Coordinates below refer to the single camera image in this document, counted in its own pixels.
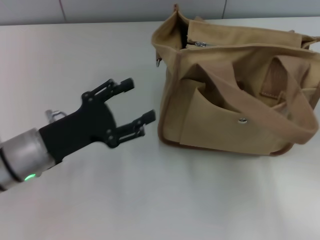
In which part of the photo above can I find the left wrist connector cable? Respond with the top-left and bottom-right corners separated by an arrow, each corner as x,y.
44,108 -> 68,124

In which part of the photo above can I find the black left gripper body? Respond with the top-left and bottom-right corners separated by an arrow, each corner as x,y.
38,91 -> 120,166

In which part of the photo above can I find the khaki canvas food bag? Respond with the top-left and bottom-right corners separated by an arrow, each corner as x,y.
150,3 -> 320,157

